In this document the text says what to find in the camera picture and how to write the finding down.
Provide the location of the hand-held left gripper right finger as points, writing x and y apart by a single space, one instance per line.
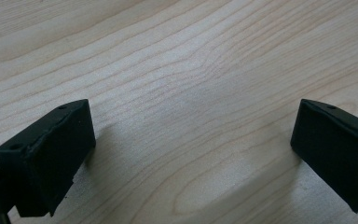
338 155

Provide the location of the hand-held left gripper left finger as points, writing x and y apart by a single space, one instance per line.
52 155

